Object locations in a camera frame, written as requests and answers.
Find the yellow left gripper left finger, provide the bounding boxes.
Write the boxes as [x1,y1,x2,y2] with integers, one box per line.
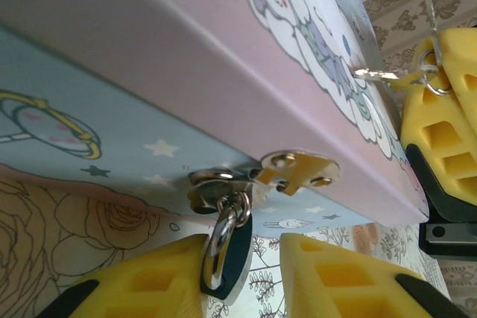
[35,234,209,318]

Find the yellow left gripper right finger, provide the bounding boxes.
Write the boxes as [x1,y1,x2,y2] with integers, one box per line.
[279,232,471,318]

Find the silver key ring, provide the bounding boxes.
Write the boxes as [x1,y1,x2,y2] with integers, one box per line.
[416,51,452,96]

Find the dark blue padlock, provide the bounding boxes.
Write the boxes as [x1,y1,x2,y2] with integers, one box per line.
[200,188,254,301]

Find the floral patterned table cover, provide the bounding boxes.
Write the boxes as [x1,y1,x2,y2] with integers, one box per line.
[0,174,444,318]

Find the silver box hasp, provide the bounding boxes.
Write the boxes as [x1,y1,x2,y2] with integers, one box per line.
[187,149,341,215]

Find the pastel cartoon tin box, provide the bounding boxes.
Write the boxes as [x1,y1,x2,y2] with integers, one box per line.
[0,0,429,226]

